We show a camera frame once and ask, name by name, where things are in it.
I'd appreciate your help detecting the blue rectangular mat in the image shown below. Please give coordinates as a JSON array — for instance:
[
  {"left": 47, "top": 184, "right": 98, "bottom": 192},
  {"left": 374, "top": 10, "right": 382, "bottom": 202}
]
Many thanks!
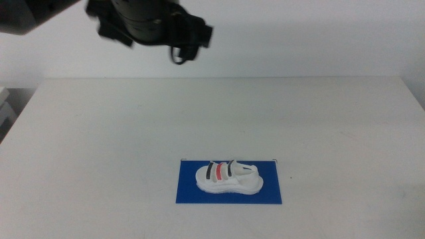
[{"left": 175, "top": 160, "right": 283, "bottom": 204}]

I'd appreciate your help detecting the white side furniture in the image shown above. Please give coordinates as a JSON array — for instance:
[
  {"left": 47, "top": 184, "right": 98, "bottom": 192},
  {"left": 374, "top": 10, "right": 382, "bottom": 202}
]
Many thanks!
[{"left": 0, "top": 86, "right": 18, "bottom": 133}]

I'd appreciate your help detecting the white shoe with striped straps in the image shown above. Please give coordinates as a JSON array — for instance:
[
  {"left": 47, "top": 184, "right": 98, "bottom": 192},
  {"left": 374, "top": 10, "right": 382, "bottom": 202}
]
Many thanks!
[{"left": 195, "top": 159, "right": 264, "bottom": 195}]

